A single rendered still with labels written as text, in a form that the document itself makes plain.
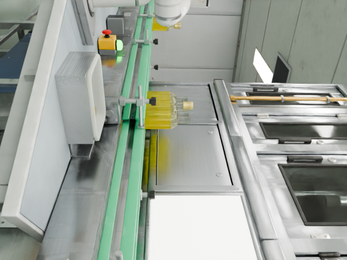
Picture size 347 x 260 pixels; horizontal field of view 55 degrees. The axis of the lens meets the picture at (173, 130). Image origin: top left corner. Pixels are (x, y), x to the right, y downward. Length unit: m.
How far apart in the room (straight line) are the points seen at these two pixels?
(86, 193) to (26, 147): 0.23
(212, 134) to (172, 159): 0.25
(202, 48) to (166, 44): 0.81
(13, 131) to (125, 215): 0.34
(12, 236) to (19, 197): 0.45
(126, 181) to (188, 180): 0.32
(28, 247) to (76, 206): 0.28
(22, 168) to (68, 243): 0.20
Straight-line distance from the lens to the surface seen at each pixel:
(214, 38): 7.44
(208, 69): 7.69
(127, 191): 0.95
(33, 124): 0.81
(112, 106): 1.15
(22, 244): 1.15
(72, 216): 0.89
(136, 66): 1.44
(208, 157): 1.34
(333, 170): 1.51
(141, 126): 1.18
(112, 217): 0.89
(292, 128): 1.71
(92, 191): 0.94
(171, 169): 1.27
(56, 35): 0.97
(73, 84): 0.92
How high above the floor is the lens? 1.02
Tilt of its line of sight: 2 degrees up
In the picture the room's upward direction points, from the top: 91 degrees clockwise
